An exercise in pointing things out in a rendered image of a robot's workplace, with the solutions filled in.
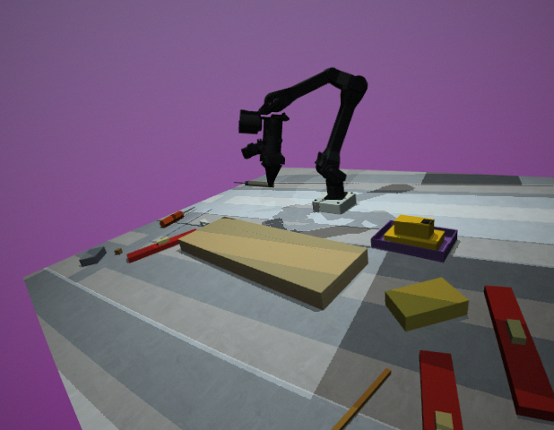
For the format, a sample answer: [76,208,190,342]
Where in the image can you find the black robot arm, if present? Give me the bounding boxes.
[238,67,368,200]

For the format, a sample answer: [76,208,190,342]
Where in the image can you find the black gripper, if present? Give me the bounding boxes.
[260,135,285,187]

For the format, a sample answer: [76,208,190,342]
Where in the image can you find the purple shallow tray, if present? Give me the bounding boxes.
[370,220,458,263]

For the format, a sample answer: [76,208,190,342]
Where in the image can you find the tan flat rectangular panel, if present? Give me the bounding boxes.
[178,217,368,310]

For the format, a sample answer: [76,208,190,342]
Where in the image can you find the dark red long flat bar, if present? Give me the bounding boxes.
[484,286,554,422]
[127,229,197,263]
[420,350,463,430]

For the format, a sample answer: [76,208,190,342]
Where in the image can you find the brown wooden stick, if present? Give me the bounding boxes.
[331,368,391,430]

